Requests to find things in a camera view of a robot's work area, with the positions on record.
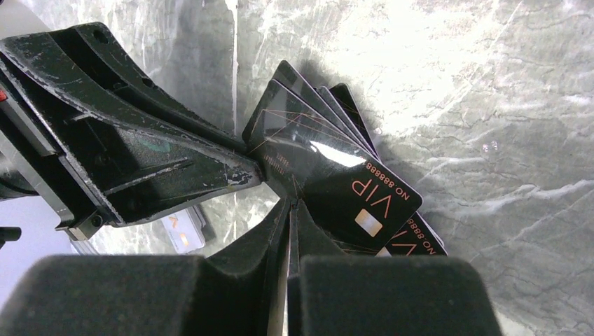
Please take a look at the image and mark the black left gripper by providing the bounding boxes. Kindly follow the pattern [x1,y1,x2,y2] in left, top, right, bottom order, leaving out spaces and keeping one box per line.
[1,34,262,240]

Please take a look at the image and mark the white silver card stack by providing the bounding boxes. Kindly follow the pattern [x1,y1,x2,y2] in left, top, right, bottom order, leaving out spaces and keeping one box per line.
[159,206,216,254]

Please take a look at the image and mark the black VIP credit card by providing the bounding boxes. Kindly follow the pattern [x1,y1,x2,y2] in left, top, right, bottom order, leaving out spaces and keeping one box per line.
[243,80,423,251]

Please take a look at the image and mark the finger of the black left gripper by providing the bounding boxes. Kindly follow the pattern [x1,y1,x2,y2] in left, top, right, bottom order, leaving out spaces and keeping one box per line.
[50,22,247,153]

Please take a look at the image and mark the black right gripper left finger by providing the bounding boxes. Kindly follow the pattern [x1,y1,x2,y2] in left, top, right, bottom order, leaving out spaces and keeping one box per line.
[1,198,289,335]

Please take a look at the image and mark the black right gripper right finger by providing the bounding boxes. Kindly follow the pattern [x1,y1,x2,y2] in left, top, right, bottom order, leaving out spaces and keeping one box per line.
[287,199,504,336]

